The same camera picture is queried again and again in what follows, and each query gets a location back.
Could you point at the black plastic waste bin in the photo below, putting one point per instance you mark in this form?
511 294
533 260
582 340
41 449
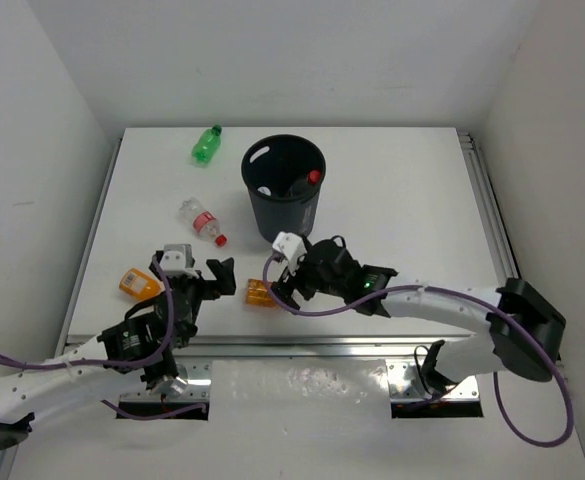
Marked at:
276 162

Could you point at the aluminium frame rail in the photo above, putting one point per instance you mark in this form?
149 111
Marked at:
293 398

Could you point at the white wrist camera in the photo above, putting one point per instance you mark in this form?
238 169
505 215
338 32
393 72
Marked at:
290 246
176 259

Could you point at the orange bottle barcode label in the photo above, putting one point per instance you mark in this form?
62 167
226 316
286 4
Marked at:
139 285

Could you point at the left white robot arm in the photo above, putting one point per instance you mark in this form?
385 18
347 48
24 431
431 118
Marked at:
135 354

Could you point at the clear bottle red label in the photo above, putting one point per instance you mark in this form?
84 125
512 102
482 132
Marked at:
202 222
304 184

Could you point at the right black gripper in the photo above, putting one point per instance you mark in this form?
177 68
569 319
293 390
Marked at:
284 291

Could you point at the green plastic bottle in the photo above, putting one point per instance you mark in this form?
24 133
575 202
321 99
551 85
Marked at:
207 145

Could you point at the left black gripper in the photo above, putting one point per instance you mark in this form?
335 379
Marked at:
192 282

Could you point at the orange bottle brown cap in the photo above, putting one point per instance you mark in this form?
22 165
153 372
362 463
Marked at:
257 294

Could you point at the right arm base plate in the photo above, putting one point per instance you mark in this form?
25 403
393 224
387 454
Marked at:
410 399

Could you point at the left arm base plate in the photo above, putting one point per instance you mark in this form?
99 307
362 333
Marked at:
185 398

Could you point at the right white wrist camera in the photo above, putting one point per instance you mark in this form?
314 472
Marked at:
290 246

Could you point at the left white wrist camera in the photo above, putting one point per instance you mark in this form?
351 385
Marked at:
176 259

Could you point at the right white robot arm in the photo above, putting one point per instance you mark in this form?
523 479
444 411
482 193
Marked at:
512 328

